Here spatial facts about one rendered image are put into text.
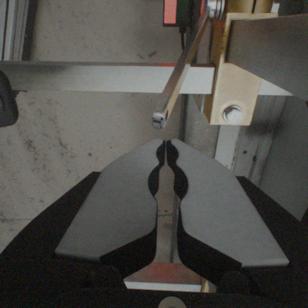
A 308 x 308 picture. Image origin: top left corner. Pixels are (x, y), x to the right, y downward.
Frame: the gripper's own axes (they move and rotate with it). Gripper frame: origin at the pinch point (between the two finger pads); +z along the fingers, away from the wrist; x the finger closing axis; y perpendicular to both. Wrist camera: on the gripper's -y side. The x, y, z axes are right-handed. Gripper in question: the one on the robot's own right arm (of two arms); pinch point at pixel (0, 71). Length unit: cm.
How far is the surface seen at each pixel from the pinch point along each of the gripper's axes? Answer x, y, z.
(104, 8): -13, 3, 82
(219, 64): -2.0, -27.6, -5.5
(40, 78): 0.0, -7.3, -4.0
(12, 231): 135, 93, 85
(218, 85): 0.2, -27.8, -5.5
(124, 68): -1.2, -17.3, -4.2
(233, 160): 25, -42, 19
